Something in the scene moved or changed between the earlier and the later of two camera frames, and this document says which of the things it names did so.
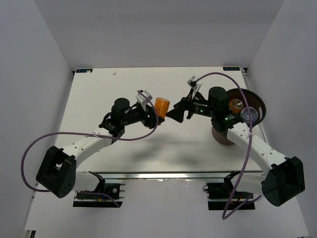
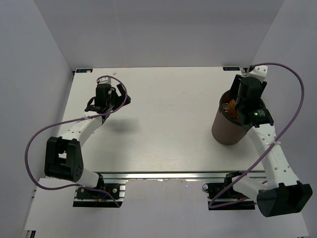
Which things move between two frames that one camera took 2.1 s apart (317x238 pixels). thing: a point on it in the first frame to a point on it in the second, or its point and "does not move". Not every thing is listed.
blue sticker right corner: (231, 69) does not move
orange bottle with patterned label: (161, 105) to (232, 109)
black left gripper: (148, 122) to (119, 98)
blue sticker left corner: (83, 70) does not move
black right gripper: (177, 113) to (235, 86)
